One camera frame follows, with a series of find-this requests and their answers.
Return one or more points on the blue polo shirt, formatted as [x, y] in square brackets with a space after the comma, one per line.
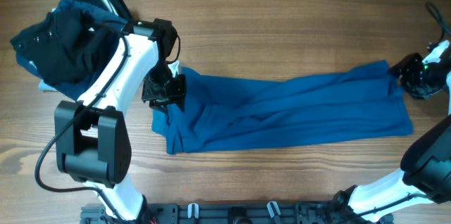
[229, 114]

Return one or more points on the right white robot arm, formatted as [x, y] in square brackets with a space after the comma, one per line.
[424, 173]

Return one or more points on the pile of dark clothes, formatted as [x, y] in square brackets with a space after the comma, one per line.
[69, 49]

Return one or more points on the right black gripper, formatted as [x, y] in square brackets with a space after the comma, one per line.
[405, 69]

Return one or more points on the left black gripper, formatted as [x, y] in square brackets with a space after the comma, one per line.
[176, 96]

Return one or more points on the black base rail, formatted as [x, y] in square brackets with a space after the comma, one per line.
[303, 212]

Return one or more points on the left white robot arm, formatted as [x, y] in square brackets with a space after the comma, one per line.
[92, 144]

